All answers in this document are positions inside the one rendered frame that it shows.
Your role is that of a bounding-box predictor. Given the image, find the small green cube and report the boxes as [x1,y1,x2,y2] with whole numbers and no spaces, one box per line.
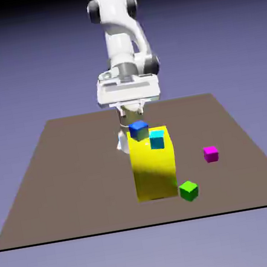
[177,179,201,204]

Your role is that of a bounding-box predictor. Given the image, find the small cyan cube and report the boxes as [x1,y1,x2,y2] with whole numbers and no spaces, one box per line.
[147,129,168,151]

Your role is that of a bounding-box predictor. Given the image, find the small magenta cube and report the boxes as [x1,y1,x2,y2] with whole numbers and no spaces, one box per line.
[202,145,220,164]

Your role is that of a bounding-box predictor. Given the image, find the small blue cube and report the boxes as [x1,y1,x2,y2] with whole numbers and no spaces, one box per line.
[127,118,152,144]

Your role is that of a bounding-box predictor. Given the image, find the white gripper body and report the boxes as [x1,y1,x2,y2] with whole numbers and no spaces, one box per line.
[94,69,163,112]

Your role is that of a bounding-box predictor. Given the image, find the large yellow box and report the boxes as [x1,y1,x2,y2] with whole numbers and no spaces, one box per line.
[125,124,183,204]

